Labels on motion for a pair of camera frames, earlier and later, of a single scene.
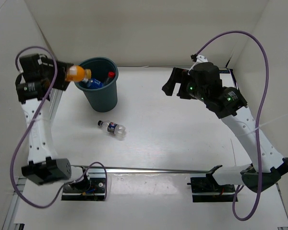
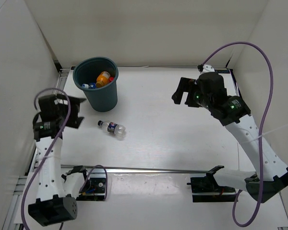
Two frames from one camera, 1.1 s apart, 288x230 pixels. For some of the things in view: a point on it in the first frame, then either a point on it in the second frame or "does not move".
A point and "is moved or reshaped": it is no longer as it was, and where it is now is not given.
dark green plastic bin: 104,99 does not move
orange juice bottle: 77,74 → 102,79
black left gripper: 62,67 → 75,121
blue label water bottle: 93,83 is moved or reshaped
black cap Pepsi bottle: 113,127 does not move
